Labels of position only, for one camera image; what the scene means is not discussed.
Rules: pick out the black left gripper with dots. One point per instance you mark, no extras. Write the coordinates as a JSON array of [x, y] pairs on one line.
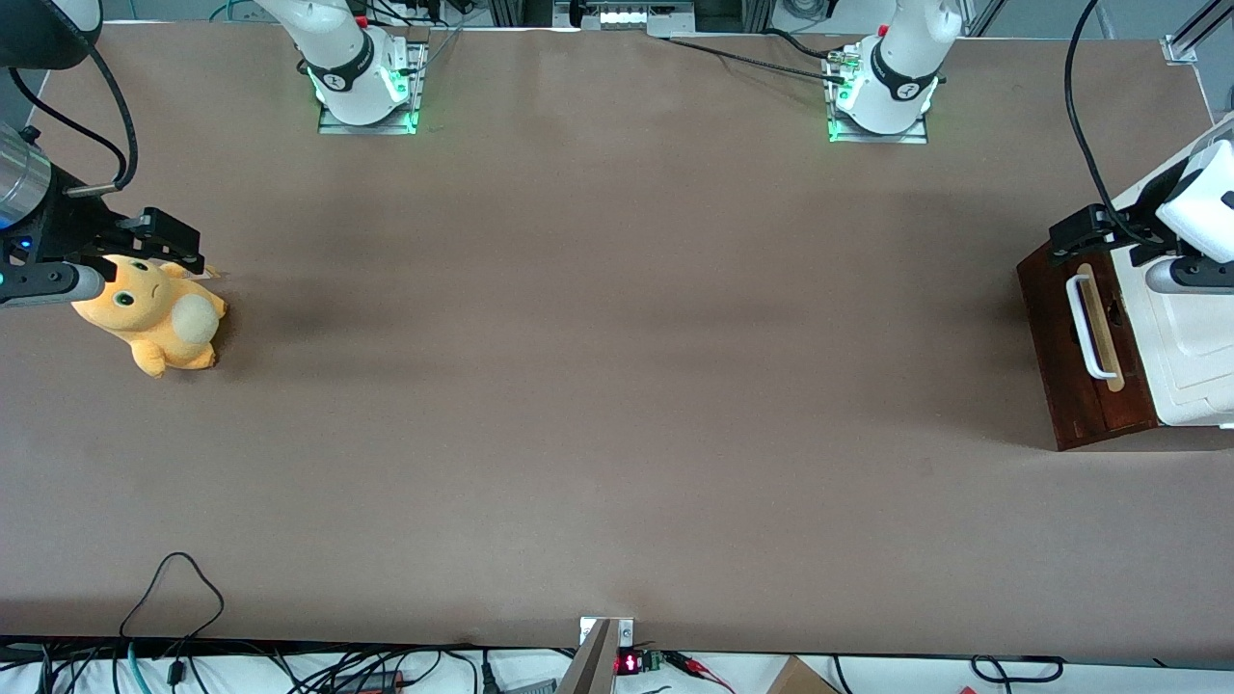
[[1140, 211]]

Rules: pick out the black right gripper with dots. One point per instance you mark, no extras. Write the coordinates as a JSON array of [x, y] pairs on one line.
[[67, 224]]

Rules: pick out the dark wooden drawer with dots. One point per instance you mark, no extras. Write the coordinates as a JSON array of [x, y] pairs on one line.
[[1051, 337]]

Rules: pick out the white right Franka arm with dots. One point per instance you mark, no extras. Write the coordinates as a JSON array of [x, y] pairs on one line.
[[337, 58]]

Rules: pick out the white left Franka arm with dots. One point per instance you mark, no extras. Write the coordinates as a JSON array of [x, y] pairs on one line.
[[897, 67]]

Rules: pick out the orange plush toy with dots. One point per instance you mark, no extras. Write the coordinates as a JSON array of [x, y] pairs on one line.
[[154, 318]]

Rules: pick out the white cabinet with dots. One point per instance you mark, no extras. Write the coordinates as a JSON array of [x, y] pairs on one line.
[[1195, 366]]

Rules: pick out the black power adapter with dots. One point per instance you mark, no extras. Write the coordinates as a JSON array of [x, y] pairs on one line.
[[371, 682]]

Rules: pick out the white power strip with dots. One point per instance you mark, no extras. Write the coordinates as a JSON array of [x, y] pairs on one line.
[[627, 16]]

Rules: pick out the brown cardboard box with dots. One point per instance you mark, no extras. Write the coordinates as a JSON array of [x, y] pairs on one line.
[[800, 680]]

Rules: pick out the red clip leads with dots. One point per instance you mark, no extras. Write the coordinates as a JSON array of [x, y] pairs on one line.
[[699, 667]]

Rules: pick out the red digit display module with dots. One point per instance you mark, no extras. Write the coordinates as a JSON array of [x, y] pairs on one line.
[[631, 662]]

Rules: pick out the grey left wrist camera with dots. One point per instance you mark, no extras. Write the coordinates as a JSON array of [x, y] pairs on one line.
[[1181, 277]]

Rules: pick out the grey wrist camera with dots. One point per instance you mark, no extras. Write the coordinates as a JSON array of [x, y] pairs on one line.
[[1181, 277], [48, 283]]

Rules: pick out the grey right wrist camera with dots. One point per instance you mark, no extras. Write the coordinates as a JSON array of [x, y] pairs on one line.
[[48, 283]]

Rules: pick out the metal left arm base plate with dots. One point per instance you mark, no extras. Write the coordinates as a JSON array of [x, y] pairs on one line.
[[872, 138]]

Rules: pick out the aluminium frame extrusion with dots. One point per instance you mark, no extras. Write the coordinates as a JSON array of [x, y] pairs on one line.
[[1195, 29]]

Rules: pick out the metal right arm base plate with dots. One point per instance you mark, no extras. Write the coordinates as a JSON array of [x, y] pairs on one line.
[[405, 92]]

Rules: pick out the aluminium camera mount bar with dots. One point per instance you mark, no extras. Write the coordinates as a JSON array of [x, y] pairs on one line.
[[593, 665]]

